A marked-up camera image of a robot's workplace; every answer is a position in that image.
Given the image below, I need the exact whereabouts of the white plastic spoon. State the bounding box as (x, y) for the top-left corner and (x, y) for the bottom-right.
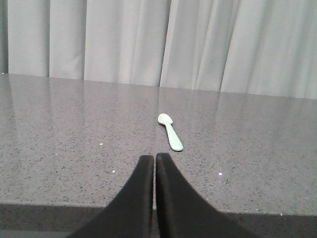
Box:
(158, 113), (183, 152)

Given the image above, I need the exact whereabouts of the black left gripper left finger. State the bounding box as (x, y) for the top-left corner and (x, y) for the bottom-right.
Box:
(69, 155), (154, 238)

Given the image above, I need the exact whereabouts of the white pleated curtain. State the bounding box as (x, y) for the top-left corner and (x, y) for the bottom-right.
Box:
(0, 0), (317, 99)

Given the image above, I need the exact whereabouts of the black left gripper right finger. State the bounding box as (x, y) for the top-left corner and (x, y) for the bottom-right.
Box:
(156, 153), (257, 238)

